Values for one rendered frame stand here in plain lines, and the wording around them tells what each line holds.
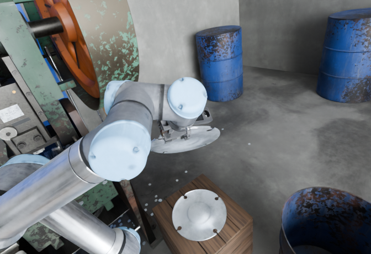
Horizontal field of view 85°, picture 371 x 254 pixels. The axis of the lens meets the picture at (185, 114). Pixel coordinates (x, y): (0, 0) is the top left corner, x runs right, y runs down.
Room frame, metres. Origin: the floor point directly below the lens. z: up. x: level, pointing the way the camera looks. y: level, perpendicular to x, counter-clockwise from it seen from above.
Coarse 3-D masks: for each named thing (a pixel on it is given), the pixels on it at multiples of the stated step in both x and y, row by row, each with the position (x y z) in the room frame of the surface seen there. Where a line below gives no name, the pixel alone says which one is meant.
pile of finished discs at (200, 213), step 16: (192, 192) 0.81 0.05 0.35; (208, 192) 0.78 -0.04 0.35; (176, 208) 0.72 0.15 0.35; (192, 208) 0.70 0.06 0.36; (208, 208) 0.68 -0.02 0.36; (224, 208) 0.67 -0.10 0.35; (176, 224) 0.63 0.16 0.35; (192, 224) 0.61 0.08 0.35; (208, 224) 0.60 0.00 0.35; (192, 240) 0.54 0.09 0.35
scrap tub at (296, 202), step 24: (312, 192) 0.59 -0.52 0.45; (336, 192) 0.56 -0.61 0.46; (288, 216) 0.57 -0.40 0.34; (312, 216) 0.58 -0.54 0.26; (336, 216) 0.54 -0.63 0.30; (360, 216) 0.48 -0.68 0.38; (288, 240) 0.57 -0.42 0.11; (312, 240) 0.57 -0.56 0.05; (336, 240) 0.51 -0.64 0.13; (360, 240) 0.45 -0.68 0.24
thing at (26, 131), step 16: (0, 80) 0.84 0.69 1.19; (0, 96) 0.78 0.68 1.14; (16, 96) 0.81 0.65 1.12; (0, 112) 0.76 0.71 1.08; (16, 112) 0.79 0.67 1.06; (32, 112) 0.82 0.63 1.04; (0, 128) 0.74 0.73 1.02; (16, 128) 0.77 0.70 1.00; (32, 128) 0.79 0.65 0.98; (16, 144) 0.73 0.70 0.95; (32, 144) 0.75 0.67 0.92
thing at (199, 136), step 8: (192, 128) 0.58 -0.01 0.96; (200, 128) 0.59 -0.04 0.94; (208, 128) 0.60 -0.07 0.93; (216, 128) 0.63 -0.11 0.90; (160, 136) 0.59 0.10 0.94; (192, 136) 0.64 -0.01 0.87; (200, 136) 0.64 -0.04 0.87; (208, 136) 0.65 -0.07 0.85; (216, 136) 0.67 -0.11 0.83; (152, 144) 0.62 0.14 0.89; (160, 144) 0.63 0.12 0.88; (168, 144) 0.64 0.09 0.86; (176, 144) 0.67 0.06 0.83; (184, 144) 0.69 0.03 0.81; (192, 144) 0.69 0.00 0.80; (200, 144) 0.70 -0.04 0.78; (160, 152) 0.70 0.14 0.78; (168, 152) 0.71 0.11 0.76; (176, 152) 0.73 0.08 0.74
